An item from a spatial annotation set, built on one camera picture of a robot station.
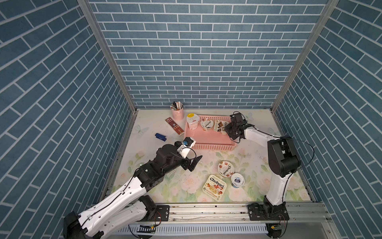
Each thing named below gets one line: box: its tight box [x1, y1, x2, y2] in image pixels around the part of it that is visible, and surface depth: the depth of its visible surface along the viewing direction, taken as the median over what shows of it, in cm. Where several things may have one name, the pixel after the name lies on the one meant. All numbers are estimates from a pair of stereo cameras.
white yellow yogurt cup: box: [186, 113, 200, 131], surface depth 104 cm
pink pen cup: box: [171, 108, 185, 121], surface depth 111 cm
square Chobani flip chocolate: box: [213, 119, 230, 135], surface depth 107 cm
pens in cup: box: [170, 101, 184, 111], surface depth 111 cm
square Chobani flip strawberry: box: [202, 174, 228, 202], surface depth 80 cm
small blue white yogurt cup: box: [230, 172, 245, 189], surface depth 80 cm
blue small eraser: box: [154, 132, 167, 142], surface depth 104 cm
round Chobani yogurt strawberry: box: [217, 160, 235, 178], surface depth 86 cm
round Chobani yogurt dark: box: [200, 118, 214, 132], surface depth 107 cm
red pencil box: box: [165, 116, 185, 137], surface depth 110 cm
